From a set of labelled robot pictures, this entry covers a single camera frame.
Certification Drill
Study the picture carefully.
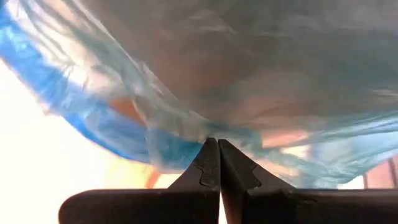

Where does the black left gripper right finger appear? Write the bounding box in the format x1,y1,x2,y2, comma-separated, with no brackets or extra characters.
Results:
217,138,398,224

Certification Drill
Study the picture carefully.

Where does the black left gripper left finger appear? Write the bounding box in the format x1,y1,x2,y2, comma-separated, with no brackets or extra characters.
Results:
58,137,222,224

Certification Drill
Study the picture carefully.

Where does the teal plastic trash bag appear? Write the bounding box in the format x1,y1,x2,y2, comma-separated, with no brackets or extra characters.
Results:
0,0,398,190

